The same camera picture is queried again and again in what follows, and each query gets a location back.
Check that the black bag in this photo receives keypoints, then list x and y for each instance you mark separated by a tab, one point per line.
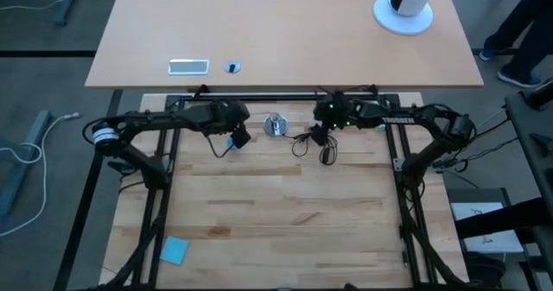
486	271

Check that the beige wooden desk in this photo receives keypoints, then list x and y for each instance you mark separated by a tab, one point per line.
281	32

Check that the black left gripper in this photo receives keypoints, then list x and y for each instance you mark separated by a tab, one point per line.
224	116

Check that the person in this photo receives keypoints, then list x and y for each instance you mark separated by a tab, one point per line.
525	23

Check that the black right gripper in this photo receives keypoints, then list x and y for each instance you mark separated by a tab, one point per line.
337	114

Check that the grey metal table foot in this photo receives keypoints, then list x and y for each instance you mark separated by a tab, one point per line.
17	174
65	6

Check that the white paper sheets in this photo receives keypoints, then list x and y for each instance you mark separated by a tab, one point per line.
497	243

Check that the white round lamp base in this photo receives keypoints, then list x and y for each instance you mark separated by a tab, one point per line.
404	23

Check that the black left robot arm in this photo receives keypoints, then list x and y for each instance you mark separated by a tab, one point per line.
151	118

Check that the black equipment stand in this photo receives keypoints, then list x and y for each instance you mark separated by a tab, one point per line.
531	122

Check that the black aluminium table frame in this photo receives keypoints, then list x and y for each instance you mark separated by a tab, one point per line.
259	97

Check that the chrome lamp base with socket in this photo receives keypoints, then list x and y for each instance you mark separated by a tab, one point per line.
276	124

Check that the blue sticky note pad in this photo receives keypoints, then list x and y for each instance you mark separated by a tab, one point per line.
174	250

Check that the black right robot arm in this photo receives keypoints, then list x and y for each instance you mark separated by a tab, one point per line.
397	120

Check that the mint green stapler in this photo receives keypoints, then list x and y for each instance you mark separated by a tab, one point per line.
381	128

